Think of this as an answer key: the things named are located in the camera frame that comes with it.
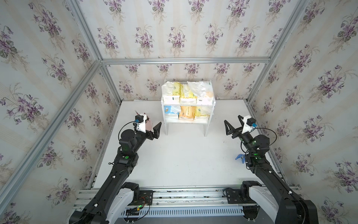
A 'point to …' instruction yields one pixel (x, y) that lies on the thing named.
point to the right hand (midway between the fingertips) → (234, 119)
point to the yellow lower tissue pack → (202, 113)
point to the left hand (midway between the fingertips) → (153, 122)
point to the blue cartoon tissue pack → (172, 112)
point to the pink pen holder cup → (148, 124)
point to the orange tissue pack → (187, 113)
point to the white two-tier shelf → (206, 123)
